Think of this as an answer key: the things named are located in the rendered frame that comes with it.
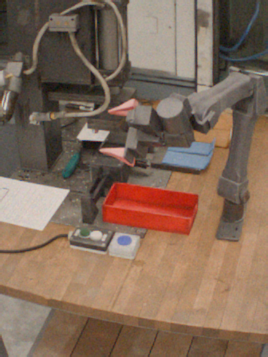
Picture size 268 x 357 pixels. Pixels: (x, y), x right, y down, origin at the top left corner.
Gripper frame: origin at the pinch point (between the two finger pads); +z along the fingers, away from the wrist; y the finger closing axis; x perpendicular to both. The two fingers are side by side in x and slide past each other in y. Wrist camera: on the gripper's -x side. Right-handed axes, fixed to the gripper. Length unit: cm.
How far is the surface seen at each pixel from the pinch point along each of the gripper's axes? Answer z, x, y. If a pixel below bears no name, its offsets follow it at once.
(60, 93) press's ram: 31.9, 24.6, -21.3
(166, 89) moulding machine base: 25, 88, -53
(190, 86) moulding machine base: 14, 86, -54
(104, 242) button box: 8.3, 26.5, 21.3
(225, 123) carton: -6, 75, -34
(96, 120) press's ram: 18.1, 26.4, -13.2
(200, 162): -4, 59, -13
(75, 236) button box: 16.5, 25.3, 20.9
